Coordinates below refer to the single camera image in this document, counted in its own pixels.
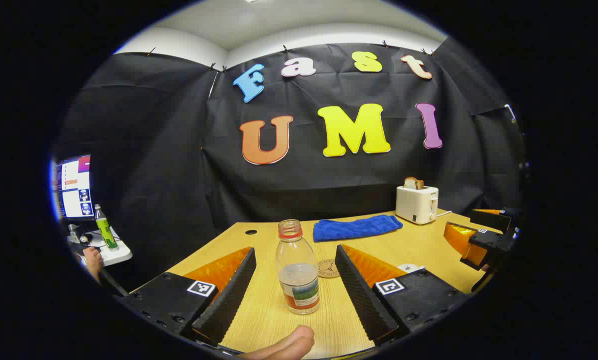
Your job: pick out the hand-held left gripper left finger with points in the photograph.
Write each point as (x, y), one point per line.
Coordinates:
(228, 300)

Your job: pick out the round wooden coaster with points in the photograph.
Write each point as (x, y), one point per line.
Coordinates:
(329, 270)

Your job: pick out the blue towel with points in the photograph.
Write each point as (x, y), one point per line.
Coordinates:
(356, 227)

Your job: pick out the green bottle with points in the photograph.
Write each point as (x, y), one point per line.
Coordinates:
(106, 232)

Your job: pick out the computer monitor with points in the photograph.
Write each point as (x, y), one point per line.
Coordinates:
(73, 190)

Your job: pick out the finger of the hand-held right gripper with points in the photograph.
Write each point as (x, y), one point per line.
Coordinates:
(489, 241)
(489, 220)

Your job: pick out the white side table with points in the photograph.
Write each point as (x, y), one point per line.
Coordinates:
(116, 256)

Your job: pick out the clear plastic water bottle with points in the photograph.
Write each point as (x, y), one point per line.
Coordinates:
(297, 280)

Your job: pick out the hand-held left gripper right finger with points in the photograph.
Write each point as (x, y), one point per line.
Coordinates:
(361, 300)

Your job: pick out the white toaster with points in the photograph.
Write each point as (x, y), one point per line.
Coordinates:
(416, 205)

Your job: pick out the bread slice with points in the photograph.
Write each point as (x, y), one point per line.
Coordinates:
(413, 183)

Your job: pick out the black backdrop cloth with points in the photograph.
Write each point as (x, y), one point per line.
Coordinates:
(178, 175)

